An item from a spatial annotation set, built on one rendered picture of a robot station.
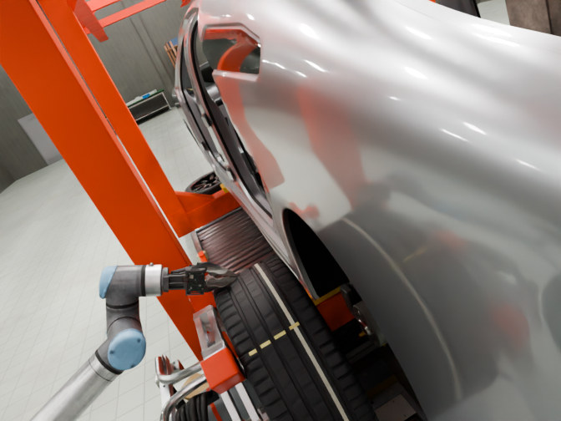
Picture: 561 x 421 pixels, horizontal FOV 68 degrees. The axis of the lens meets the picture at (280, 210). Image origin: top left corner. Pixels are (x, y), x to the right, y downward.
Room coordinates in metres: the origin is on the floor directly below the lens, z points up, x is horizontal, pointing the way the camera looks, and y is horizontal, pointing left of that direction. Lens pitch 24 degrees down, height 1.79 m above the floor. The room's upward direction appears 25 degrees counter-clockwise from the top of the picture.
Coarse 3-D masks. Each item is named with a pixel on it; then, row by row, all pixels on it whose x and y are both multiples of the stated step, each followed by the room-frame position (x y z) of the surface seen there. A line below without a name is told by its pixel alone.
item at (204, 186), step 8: (200, 176) 4.86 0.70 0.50; (208, 176) 4.81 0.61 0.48; (216, 176) 4.65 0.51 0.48; (192, 184) 4.72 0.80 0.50; (200, 184) 4.64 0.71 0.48; (208, 184) 4.63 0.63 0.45; (216, 184) 4.31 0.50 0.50; (192, 192) 4.41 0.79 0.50; (200, 192) 4.28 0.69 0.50; (208, 192) 4.25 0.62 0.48
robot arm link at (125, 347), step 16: (128, 320) 0.98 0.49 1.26; (112, 336) 0.92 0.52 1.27; (128, 336) 0.90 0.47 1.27; (96, 352) 0.91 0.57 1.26; (112, 352) 0.87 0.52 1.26; (128, 352) 0.88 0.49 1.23; (144, 352) 0.89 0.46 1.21; (80, 368) 0.90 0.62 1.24; (96, 368) 0.87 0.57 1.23; (112, 368) 0.87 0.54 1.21; (128, 368) 0.87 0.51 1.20; (64, 384) 0.89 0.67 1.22; (80, 384) 0.86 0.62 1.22; (96, 384) 0.86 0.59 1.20; (48, 400) 0.87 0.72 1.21; (64, 400) 0.85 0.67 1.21; (80, 400) 0.85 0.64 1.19; (48, 416) 0.83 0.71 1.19; (64, 416) 0.83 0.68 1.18
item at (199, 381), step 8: (200, 376) 0.95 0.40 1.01; (192, 384) 0.94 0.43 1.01; (200, 384) 0.94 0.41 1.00; (176, 392) 0.94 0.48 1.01; (184, 392) 0.93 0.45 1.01; (168, 400) 0.92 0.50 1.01; (176, 400) 0.92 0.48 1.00; (168, 408) 0.89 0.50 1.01; (160, 416) 0.88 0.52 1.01; (168, 416) 0.87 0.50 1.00
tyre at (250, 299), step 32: (224, 288) 1.07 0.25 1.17; (256, 288) 0.99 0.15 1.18; (288, 288) 0.94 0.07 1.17; (224, 320) 0.94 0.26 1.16; (256, 320) 0.89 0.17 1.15; (288, 320) 0.86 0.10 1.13; (320, 320) 0.84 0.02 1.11; (256, 352) 0.82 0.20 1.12; (288, 352) 0.80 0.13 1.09; (320, 352) 0.79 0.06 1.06; (256, 384) 0.77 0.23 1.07; (288, 384) 0.76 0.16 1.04; (320, 384) 0.75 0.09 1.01; (352, 384) 0.74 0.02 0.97; (288, 416) 0.72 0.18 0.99; (320, 416) 0.72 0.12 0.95; (352, 416) 0.72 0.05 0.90
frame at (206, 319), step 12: (204, 312) 1.08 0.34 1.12; (216, 312) 1.12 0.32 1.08; (204, 324) 1.07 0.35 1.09; (216, 324) 1.00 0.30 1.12; (204, 336) 0.97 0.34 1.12; (216, 336) 0.95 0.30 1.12; (228, 336) 1.23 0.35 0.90; (204, 348) 0.92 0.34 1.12; (216, 348) 0.90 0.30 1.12; (240, 384) 0.82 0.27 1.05; (228, 396) 0.81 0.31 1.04; (240, 396) 0.80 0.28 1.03; (228, 408) 0.79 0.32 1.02; (252, 408) 0.78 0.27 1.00; (240, 420) 0.76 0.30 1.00; (252, 420) 0.76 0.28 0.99; (264, 420) 1.08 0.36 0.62
